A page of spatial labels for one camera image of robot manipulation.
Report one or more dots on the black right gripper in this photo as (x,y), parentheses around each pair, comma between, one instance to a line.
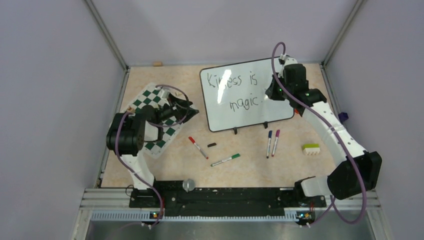
(272,91)

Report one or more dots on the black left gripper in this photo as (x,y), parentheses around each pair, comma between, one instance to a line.
(181,106)

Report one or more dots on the white whiteboard black frame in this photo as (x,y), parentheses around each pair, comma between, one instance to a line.
(234,96)

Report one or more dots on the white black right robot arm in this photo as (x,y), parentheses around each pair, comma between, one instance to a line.
(356,169)

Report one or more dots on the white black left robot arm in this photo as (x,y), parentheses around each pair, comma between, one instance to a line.
(132,130)

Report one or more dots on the red capped marker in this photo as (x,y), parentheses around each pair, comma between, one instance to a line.
(198,147)

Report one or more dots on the pink capped marker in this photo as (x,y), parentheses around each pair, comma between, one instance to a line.
(275,142)

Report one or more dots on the blue capped marker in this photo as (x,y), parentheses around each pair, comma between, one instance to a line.
(270,133)

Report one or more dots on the green white chess mat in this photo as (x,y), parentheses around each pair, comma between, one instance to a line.
(169,128)

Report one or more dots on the small wooden block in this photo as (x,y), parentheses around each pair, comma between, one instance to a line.
(157,63)

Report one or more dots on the green capped marker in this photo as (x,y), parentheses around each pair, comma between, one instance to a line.
(225,160)

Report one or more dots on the green white toy brick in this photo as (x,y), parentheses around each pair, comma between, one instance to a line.
(311,149)

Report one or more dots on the purple block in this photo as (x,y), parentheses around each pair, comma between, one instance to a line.
(343,116)

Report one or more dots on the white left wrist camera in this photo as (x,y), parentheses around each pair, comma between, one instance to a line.
(163,94)

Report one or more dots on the aluminium frame rail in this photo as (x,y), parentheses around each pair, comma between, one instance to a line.
(112,204)

